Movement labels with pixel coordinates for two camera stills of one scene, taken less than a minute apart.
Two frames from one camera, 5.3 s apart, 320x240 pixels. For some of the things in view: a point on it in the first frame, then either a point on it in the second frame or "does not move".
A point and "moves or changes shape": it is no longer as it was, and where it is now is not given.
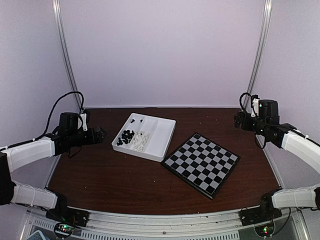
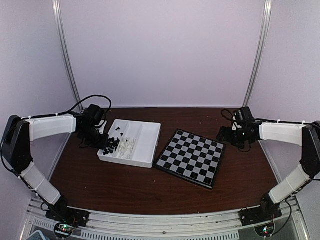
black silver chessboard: (203, 163) moves or changes shape
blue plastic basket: (37, 235) does not move
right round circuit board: (265, 230) does not move
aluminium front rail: (162, 225) does not move
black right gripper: (238, 120) → (227, 137)
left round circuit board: (63, 229) does not move
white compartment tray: (145, 136) moves or changes shape
